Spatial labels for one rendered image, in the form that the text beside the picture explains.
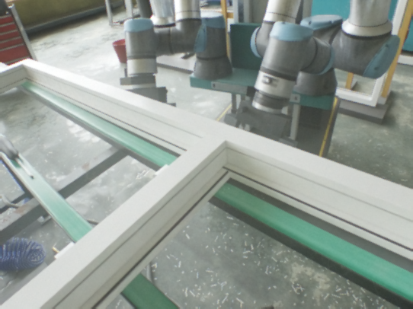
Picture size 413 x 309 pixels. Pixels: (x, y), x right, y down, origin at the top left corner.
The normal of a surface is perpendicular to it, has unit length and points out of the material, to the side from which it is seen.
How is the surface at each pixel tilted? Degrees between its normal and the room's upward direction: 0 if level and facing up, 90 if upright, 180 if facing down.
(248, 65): 90
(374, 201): 90
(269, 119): 66
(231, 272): 0
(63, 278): 0
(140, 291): 0
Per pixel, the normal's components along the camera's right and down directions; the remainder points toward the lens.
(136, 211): -0.10, -0.79
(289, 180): -0.62, 0.53
